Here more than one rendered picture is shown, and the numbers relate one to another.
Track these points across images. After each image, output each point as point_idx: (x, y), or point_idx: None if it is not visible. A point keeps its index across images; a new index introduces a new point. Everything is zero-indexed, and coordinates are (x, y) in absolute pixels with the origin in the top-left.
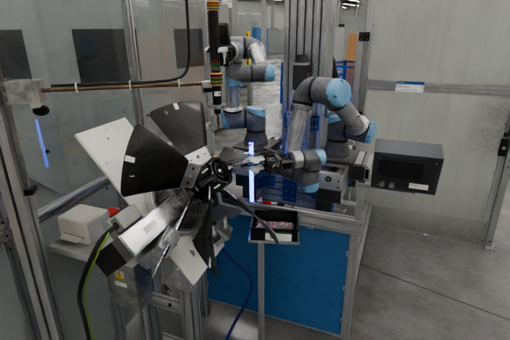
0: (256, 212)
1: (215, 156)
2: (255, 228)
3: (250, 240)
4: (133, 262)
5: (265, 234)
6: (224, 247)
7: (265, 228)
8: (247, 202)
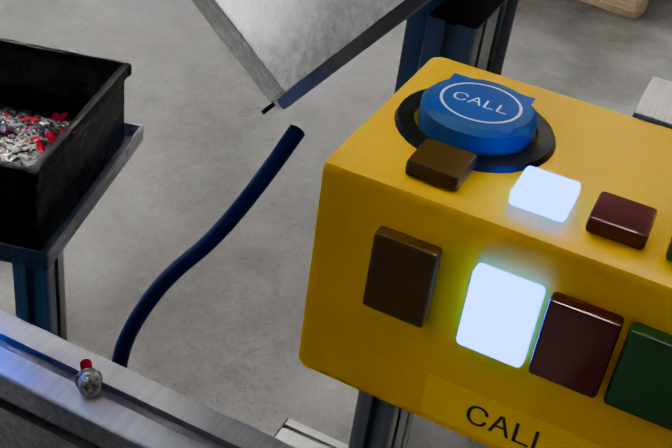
0: (19, 184)
1: (370, 136)
2: (99, 57)
3: (128, 122)
4: (664, 89)
5: (46, 87)
6: (274, 151)
7: (45, 47)
8: (18, 318)
